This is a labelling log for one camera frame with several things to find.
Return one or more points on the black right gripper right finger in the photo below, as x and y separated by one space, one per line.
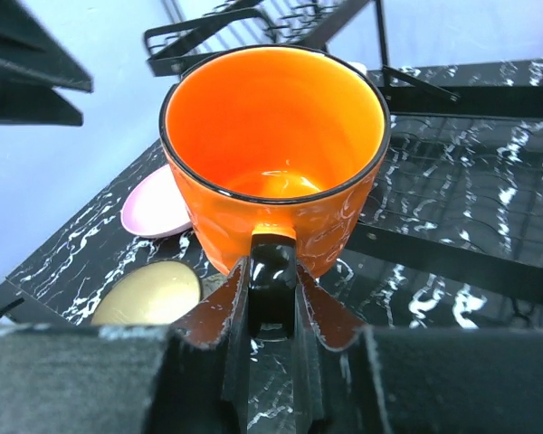
352 377

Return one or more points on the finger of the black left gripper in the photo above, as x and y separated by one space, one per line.
28 104
27 50

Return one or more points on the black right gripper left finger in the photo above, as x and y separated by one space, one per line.
188 377

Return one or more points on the beige speckled bowl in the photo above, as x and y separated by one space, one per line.
156 294

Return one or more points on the pink round plate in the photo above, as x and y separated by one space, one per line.
155 208

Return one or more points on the orange plastic cup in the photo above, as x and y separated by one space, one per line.
274 150

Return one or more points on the black metal dish rack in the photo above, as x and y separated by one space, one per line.
451 232

